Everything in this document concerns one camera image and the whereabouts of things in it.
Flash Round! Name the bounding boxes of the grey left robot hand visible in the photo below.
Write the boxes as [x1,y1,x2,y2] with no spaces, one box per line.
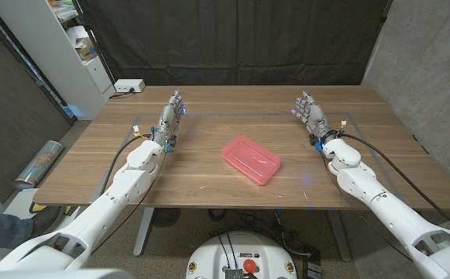
[151,88,187,153]

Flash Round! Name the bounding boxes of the tangled black cables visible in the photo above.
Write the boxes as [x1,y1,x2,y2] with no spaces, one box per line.
[208,208,321,260]

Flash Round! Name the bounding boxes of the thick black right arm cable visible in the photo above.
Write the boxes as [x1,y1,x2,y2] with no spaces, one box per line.
[340,133,450,236]

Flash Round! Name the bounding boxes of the cardboard box with blue tape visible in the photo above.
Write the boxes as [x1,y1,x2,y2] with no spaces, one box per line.
[76,40,98,61]

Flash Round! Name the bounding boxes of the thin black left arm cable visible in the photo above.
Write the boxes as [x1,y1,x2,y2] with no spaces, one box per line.
[91,150,168,255]

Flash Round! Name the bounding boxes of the grey table leg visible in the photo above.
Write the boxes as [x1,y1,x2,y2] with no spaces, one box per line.
[132,207,155,257]
[326,210,352,263]

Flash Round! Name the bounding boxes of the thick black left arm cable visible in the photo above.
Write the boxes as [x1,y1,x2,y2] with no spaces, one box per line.
[99,133,153,195]

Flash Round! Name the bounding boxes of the person's leg in jeans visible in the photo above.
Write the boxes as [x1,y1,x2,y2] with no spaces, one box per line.
[0,208,34,251]

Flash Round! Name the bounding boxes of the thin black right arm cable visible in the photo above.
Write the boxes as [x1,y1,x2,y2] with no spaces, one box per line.
[318,150,414,261]

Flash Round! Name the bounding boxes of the white shelf cabinet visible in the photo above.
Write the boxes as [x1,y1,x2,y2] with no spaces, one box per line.
[0,0,116,121]

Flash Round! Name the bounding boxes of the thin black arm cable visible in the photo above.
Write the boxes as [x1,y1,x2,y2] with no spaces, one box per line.
[91,150,168,255]
[318,150,414,261]

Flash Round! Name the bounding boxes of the black fabric curtain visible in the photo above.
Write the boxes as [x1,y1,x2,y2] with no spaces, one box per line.
[76,0,392,87]

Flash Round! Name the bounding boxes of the white power strip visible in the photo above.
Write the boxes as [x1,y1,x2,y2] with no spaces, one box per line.
[114,78,146,94]

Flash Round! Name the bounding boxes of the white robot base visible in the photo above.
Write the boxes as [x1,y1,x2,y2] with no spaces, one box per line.
[185,231,298,279]

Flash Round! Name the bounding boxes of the dark grey shoe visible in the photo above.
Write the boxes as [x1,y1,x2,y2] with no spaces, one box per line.
[29,205,65,238]

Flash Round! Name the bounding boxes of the round black fan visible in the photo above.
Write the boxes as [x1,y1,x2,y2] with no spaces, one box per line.
[151,208,182,229]

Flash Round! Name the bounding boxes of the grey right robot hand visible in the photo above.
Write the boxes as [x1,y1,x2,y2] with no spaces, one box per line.
[290,90,344,151]

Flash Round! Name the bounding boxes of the white paper stack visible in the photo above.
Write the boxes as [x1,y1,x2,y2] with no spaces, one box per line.
[65,25,91,50]

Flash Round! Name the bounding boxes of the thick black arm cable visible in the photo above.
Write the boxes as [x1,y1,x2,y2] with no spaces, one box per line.
[99,133,153,195]
[340,133,450,236]

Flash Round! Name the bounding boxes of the pink plastic pencil case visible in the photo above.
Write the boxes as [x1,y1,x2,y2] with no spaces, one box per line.
[221,133,282,187]

